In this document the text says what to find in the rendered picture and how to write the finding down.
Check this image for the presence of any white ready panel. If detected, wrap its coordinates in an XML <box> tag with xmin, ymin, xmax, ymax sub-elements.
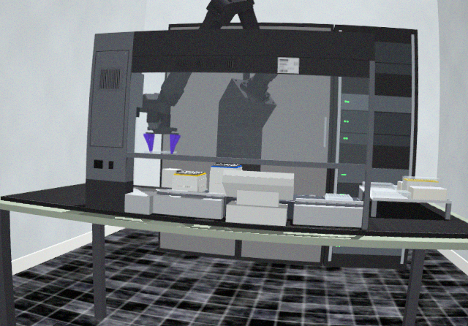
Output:
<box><xmin>162</xmin><ymin>169</ymin><xmax>182</xmax><ymax>189</ymax></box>

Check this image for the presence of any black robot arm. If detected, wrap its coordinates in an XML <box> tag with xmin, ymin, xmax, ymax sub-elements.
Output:
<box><xmin>199</xmin><ymin>0</ymin><xmax>260</xmax><ymax>29</ymax></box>

